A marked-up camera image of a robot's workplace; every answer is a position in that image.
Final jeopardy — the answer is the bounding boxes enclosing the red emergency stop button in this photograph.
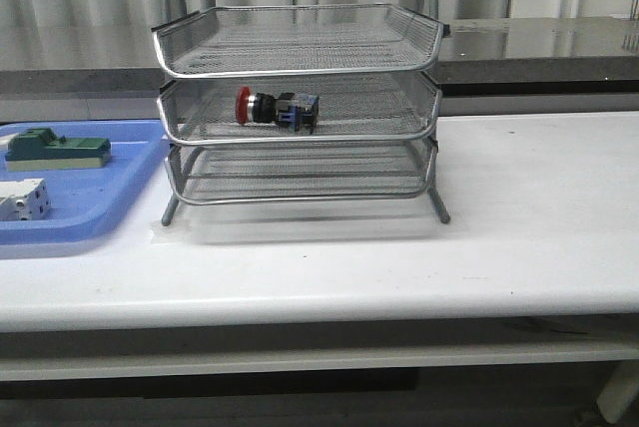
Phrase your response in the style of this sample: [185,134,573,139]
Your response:
[235,86,320,134]

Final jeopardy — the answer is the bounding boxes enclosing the blue plastic tray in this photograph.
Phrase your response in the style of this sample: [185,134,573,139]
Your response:
[1,120,168,259]

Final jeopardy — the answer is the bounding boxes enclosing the dark stone counter ledge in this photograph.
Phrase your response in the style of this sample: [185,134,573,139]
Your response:
[1,17,638,97]

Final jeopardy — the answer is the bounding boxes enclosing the white circuit breaker block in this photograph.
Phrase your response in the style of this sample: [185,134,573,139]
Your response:
[1,178,51,221]

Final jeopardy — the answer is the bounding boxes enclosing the white table leg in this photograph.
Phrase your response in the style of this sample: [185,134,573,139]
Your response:
[596,360,639,424]

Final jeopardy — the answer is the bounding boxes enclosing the green beige switch block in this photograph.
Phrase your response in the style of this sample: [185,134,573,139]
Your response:
[5,128,111,172]

